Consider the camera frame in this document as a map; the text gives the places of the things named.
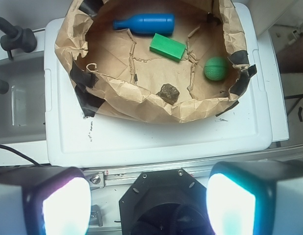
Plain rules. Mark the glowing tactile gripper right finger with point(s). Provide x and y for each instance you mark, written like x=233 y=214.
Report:
x=256 y=198

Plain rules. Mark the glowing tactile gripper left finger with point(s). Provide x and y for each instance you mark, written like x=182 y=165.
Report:
x=44 y=200

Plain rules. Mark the brown rock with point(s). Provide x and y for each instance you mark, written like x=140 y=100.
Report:
x=169 y=93

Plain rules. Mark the white plastic bin lid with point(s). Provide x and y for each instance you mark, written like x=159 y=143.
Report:
x=103 y=141

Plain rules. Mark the clear plastic container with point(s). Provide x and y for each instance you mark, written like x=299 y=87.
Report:
x=22 y=108

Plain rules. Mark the green ball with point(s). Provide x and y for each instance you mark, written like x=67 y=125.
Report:
x=216 y=68

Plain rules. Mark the brown paper bag tray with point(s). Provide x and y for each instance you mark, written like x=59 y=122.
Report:
x=114 y=73

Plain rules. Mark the green rectangular block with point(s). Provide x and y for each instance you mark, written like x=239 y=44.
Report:
x=167 y=47

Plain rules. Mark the blue plastic bottle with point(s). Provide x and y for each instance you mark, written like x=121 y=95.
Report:
x=147 y=24

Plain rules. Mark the black octagonal mount plate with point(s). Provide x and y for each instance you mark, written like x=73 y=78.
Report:
x=168 y=202

